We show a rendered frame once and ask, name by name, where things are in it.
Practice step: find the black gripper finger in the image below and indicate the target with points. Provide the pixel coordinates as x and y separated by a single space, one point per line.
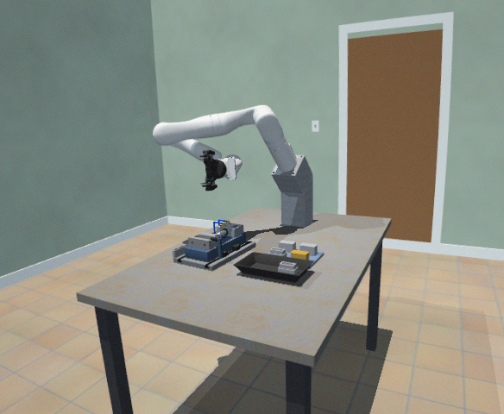
210 186
208 157

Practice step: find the yellow rectangular block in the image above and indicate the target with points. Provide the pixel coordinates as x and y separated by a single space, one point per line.
300 254

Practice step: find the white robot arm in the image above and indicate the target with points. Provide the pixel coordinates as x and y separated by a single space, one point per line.
221 124

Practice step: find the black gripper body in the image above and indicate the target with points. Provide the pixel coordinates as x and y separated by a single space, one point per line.
221 169

